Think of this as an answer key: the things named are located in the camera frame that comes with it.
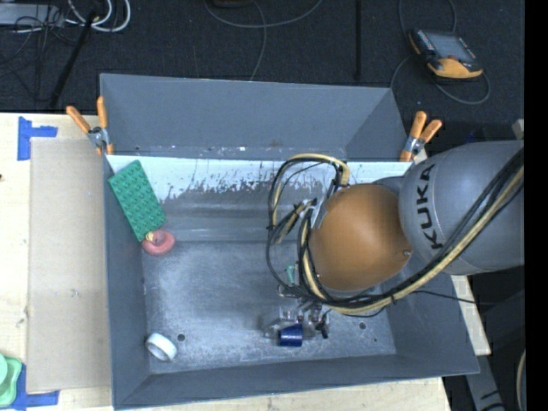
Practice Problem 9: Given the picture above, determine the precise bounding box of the dark blue cup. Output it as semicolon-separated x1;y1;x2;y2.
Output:
277;323;305;348

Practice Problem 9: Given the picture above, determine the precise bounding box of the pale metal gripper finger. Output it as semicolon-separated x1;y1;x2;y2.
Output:
299;308;323;334
263;308;298;338

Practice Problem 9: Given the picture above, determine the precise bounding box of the black cylinder on white bracket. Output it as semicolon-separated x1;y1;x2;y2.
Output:
315;311;331;341

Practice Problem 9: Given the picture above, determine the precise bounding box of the grey metal bin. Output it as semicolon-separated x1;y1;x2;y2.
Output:
98;73;481;411

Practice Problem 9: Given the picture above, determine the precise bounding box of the red ring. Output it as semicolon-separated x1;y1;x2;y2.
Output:
140;229;177;257

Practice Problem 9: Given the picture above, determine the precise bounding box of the white tape ring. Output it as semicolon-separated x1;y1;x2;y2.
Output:
144;331;179;363

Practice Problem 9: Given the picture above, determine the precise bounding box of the green studded flat block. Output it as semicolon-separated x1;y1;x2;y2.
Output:
106;159;168;244

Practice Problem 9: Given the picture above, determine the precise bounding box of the brown cardboard board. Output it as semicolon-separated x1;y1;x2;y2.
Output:
25;137;113;396

